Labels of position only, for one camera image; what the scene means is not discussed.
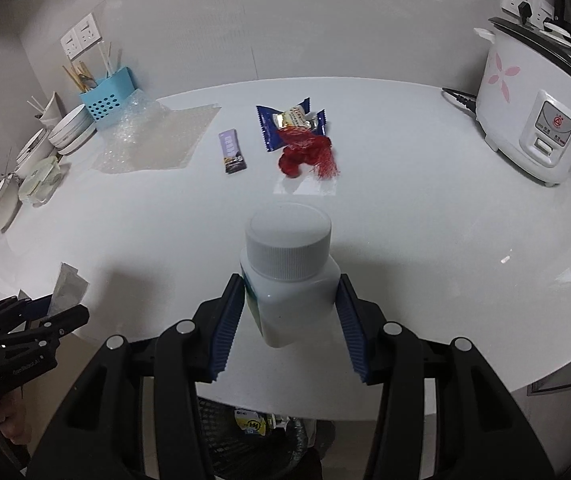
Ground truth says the white ceramic bowl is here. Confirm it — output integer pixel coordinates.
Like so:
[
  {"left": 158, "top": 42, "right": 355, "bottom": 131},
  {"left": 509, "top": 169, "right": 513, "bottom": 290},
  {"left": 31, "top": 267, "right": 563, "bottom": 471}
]
[{"left": 48, "top": 104, "right": 91, "bottom": 144}]

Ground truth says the silver pill blister pack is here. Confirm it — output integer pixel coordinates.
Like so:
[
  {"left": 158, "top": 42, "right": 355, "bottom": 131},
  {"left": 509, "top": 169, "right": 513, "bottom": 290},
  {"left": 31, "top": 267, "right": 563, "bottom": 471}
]
[{"left": 48, "top": 261, "right": 90, "bottom": 318}]

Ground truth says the red tassel ornament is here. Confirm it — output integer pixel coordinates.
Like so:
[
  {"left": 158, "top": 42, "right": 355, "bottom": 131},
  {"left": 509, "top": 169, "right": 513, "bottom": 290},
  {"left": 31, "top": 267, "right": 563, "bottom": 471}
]
[{"left": 278, "top": 130, "right": 341, "bottom": 181}]

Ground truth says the black rice cooker power cord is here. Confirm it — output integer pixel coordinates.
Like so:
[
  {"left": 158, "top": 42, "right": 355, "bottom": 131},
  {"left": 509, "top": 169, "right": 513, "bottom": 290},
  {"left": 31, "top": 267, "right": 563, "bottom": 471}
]
[{"left": 441, "top": 87, "right": 479, "bottom": 112}]

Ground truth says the bundle of wooden chopsticks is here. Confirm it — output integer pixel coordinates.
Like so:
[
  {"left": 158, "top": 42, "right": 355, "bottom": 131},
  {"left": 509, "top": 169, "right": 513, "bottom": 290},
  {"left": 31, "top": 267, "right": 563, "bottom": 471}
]
[{"left": 63, "top": 60, "right": 98, "bottom": 94}]

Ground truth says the white flowered rice cooker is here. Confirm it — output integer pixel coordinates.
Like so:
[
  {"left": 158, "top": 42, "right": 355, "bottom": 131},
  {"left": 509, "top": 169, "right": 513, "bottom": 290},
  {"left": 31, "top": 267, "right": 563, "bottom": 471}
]
[{"left": 474, "top": 16, "right": 571, "bottom": 187}]

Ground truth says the blue cookie packet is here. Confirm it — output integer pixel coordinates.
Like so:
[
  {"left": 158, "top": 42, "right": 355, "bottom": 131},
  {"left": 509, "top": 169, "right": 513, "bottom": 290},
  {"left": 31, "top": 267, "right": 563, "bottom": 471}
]
[{"left": 256, "top": 99, "right": 329, "bottom": 153}]

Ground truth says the purple snack bar wrapper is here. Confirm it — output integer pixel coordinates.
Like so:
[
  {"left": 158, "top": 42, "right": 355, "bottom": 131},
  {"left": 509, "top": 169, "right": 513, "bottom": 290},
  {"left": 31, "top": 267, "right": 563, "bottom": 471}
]
[{"left": 219, "top": 129, "right": 249, "bottom": 175}]

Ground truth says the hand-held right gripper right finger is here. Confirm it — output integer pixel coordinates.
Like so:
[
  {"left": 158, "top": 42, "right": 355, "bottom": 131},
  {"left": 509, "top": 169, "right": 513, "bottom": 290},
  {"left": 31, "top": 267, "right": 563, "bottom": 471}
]
[{"left": 334, "top": 274, "right": 546, "bottom": 480}]

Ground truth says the clear green-clipped food container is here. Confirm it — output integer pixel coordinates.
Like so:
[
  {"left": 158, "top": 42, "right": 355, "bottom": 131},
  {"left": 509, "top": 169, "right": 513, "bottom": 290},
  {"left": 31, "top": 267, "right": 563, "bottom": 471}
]
[{"left": 18, "top": 155, "right": 66, "bottom": 207}]

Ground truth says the blue plastic utensil holder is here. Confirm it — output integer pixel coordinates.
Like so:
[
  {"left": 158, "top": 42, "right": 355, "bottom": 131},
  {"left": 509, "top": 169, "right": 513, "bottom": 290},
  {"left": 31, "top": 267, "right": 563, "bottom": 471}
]
[{"left": 78, "top": 66, "right": 136, "bottom": 123}]

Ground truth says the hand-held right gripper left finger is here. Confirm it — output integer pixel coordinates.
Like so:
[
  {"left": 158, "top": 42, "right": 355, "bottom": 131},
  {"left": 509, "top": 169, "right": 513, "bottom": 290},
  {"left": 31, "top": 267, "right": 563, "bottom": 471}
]
[{"left": 28, "top": 274, "right": 246, "bottom": 480}]

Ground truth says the yellow plastic packet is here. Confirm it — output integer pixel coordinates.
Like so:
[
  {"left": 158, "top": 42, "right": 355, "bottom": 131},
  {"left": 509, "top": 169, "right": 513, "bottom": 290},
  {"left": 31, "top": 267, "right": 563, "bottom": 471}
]
[{"left": 234, "top": 407, "right": 267, "bottom": 437}]

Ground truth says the white pill bottle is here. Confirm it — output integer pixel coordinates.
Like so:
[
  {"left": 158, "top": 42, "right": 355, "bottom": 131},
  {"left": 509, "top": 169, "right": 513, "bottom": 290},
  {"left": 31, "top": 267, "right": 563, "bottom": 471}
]
[{"left": 238, "top": 203, "right": 341, "bottom": 350}]

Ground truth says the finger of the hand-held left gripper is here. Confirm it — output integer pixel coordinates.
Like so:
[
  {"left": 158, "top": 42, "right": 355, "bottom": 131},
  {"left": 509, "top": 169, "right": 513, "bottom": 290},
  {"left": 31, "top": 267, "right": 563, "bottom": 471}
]
[
  {"left": 0, "top": 295, "right": 57, "bottom": 336},
  {"left": 0, "top": 304, "right": 90, "bottom": 357}
]

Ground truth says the white paper cup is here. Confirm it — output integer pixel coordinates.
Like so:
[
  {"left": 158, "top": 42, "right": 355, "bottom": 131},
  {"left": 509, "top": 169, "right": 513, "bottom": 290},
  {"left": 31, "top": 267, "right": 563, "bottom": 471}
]
[{"left": 40, "top": 91, "right": 64, "bottom": 126}]

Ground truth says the clear bubble wrap sheet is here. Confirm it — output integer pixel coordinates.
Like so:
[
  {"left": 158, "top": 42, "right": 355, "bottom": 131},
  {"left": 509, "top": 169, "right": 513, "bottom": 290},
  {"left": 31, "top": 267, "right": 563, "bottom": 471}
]
[{"left": 92, "top": 91, "right": 224, "bottom": 176}]

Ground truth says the white ceramic plate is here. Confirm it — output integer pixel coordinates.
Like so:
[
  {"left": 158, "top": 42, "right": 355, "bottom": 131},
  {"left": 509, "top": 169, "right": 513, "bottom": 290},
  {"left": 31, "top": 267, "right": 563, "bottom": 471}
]
[{"left": 58, "top": 117, "right": 98, "bottom": 156}]

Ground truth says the black mesh wastebasket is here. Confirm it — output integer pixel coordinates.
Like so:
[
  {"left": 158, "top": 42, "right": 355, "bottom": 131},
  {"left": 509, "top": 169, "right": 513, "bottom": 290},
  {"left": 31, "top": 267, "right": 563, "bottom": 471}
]
[{"left": 193, "top": 400, "right": 323, "bottom": 480}]

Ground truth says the person's left hand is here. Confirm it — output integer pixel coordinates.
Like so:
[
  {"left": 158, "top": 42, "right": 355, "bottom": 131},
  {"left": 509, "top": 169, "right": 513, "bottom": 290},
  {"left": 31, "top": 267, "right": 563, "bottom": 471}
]
[{"left": 0, "top": 390, "right": 32, "bottom": 447}]

